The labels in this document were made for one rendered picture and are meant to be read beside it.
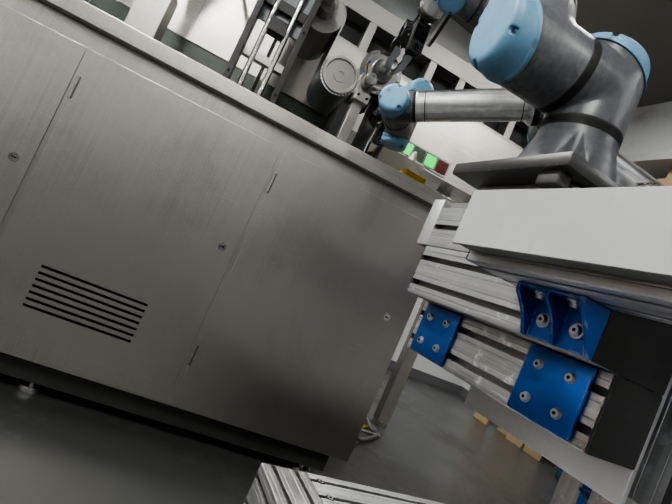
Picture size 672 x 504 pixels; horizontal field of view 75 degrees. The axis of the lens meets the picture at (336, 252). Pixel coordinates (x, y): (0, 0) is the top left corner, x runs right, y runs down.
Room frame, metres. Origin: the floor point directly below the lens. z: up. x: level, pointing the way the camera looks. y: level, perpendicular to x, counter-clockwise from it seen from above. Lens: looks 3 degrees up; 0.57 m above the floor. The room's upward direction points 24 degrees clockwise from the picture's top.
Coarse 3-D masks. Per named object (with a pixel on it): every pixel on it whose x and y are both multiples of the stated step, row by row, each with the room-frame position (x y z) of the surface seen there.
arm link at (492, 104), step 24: (384, 96) 1.02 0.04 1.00; (408, 96) 1.01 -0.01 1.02; (432, 96) 1.01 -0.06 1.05; (456, 96) 0.99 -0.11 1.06; (480, 96) 0.98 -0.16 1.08; (504, 96) 0.96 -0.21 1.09; (384, 120) 1.09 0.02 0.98; (408, 120) 1.05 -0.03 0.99; (432, 120) 1.03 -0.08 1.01; (456, 120) 1.02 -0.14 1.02; (480, 120) 1.01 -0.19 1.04; (504, 120) 0.99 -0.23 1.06; (528, 120) 0.97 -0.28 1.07
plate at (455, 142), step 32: (128, 0) 1.52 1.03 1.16; (192, 0) 1.56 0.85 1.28; (224, 0) 1.59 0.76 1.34; (256, 0) 1.62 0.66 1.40; (192, 32) 1.58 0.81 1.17; (224, 32) 1.60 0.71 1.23; (256, 32) 1.63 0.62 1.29; (256, 64) 1.64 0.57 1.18; (416, 128) 1.83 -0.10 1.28; (448, 128) 1.86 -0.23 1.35; (480, 128) 1.90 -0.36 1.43; (448, 160) 1.88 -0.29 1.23; (480, 160) 1.92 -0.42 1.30; (448, 192) 2.02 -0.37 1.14
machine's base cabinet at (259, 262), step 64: (0, 0) 0.94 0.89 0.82; (0, 64) 0.95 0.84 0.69; (64, 64) 0.98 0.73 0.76; (128, 64) 1.02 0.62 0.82; (0, 128) 0.97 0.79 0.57; (64, 128) 1.00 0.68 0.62; (128, 128) 1.03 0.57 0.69; (192, 128) 1.06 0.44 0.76; (256, 128) 1.10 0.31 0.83; (0, 192) 0.98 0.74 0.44; (64, 192) 1.01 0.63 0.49; (128, 192) 1.04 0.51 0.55; (192, 192) 1.08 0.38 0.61; (256, 192) 1.12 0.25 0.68; (320, 192) 1.16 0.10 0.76; (384, 192) 1.20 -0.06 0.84; (0, 256) 1.00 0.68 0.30; (64, 256) 1.03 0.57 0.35; (128, 256) 1.06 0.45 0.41; (192, 256) 1.10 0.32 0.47; (256, 256) 1.13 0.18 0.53; (320, 256) 1.18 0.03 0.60; (384, 256) 1.22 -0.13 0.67; (0, 320) 1.01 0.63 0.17; (64, 320) 1.04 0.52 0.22; (128, 320) 1.08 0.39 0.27; (192, 320) 1.11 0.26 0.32; (256, 320) 1.15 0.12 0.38; (320, 320) 1.20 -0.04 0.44; (384, 320) 1.24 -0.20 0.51; (64, 384) 1.10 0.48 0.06; (128, 384) 1.10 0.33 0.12; (192, 384) 1.13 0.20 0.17; (256, 384) 1.17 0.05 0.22; (320, 384) 1.22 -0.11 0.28; (256, 448) 1.23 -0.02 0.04; (320, 448) 1.24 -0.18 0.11
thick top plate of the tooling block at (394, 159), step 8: (376, 152) 1.46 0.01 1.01; (384, 152) 1.43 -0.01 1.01; (392, 152) 1.43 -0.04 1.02; (384, 160) 1.43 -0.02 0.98; (392, 160) 1.43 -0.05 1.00; (400, 160) 1.44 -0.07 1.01; (408, 160) 1.45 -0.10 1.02; (400, 168) 1.44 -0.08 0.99; (408, 168) 1.45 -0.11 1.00; (416, 168) 1.46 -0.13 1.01
